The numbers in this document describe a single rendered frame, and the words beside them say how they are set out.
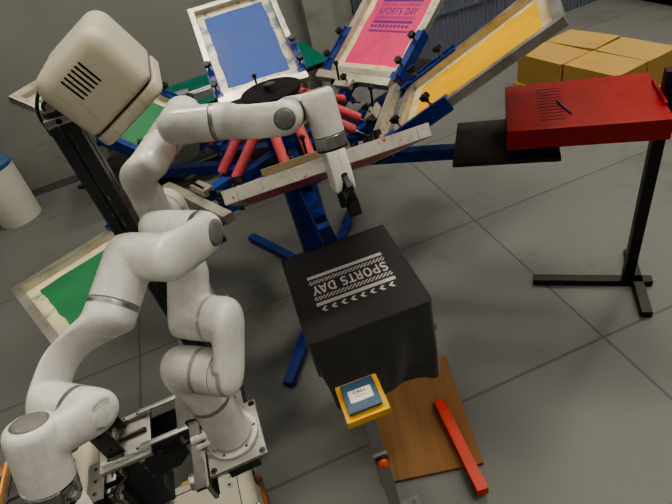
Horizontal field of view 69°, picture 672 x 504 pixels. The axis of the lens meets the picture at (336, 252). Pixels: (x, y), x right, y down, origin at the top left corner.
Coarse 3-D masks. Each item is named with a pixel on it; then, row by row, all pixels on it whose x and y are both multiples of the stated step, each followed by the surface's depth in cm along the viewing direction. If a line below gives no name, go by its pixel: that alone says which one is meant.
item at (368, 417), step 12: (384, 396) 139; (372, 408) 137; (384, 408) 136; (348, 420) 136; (360, 420) 135; (372, 420) 145; (372, 432) 149; (372, 444) 152; (372, 456) 156; (384, 480) 167; (396, 492) 175
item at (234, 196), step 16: (416, 128) 131; (368, 144) 130; (384, 144) 131; (400, 144) 131; (320, 160) 129; (352, 160) 130; (272, 176) 128; (288, 176) 128; (304, 176) 129; (224, 192) 127; (240, 192) 127; (256, 192) 128
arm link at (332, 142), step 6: (342, 132) 111; (324, 138) 110; (330, 138) 109; (336, 138) 110; (342, 138) 111; (318, 144) 111; (324, 144) 110; (330, 144) 110; (336, 144) 110; (342, 144) 111; (318, 150) 112; (324, 150) 111
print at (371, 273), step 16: (368, 256) 188; (320, 272) 187; (336, 272) 185; (352, 272) 183; (368, 272) 181; (384, 272) 179; (320, 288) 180; (336, 288) 178; (352, 288) 176; (368, 288) 174; (384, 288) 173; (320, 304) 173; (336, 304) 172
